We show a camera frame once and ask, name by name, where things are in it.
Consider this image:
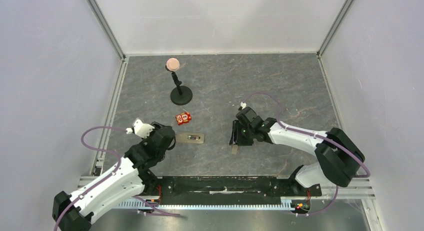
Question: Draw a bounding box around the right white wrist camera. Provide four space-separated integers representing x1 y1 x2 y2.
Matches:
238 102 247 111

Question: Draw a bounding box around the red dice block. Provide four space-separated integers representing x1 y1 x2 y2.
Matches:
175 111 192 126

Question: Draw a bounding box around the white slotted cable duct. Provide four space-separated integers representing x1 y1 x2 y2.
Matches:
113 198 295 211

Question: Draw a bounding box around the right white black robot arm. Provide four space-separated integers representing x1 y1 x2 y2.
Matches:
229 103 365 195

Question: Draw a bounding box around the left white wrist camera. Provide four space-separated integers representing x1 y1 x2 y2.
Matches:
125 118 155 139

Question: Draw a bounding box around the beige battery cover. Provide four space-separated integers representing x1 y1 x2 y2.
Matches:
231 144 238 155

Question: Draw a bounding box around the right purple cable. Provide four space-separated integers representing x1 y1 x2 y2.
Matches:
241 92 371 216

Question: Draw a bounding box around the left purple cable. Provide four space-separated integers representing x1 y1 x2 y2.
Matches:
53 125 133 231

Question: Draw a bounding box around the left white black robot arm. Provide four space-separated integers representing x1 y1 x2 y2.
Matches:
52 118 176 231

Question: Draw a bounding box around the purple cable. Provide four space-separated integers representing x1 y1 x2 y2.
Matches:
241 92 371 216
53 125 133 231

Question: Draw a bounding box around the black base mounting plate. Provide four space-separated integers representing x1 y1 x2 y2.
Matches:
136 167 330 205

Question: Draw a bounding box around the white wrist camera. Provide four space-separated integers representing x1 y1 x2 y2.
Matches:
125 118 155 139
238 102 247 111

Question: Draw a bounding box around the black stand with pink ball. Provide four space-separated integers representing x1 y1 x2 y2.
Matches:
165 57 193 106

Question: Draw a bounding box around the beige remote control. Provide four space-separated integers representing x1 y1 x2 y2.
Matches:
175 132 205 144

